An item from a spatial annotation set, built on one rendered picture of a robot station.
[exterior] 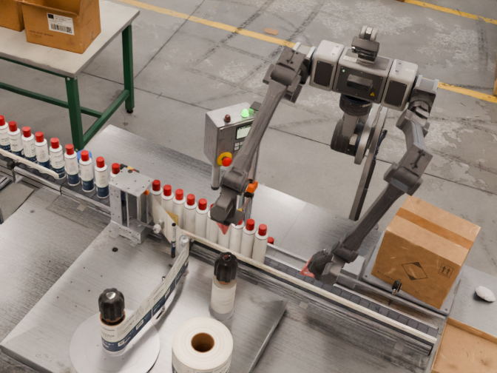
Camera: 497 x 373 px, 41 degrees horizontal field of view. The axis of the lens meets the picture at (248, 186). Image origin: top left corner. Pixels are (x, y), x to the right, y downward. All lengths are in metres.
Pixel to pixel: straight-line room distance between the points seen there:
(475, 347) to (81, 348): 1.44
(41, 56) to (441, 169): 2.68
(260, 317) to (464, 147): 2.83
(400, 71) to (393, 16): 3.73
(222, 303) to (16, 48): 2.20
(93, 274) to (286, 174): 2.06
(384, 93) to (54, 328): 1.51
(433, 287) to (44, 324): 1.44
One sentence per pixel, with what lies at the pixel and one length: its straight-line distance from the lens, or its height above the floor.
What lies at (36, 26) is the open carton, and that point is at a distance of 3.99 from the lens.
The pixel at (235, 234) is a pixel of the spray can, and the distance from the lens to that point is 2.57.
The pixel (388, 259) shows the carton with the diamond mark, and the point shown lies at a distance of 2.65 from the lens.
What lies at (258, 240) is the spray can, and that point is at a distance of 2.53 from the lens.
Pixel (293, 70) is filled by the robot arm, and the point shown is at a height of 1.70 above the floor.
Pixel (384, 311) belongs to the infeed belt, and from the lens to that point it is 2.61.
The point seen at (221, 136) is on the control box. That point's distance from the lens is 2.32.
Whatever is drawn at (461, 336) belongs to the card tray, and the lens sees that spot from 2.71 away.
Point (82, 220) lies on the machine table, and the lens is 2.87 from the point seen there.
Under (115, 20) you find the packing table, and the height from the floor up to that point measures 0.78.
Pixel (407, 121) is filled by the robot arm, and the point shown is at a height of 1.47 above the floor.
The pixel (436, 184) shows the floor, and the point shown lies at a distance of 4.58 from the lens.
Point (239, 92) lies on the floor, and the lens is 5.02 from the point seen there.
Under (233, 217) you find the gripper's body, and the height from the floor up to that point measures 1.29.
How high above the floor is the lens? 2.90
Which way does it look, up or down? 43 degrees down
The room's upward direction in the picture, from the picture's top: 7 degrees clockwise
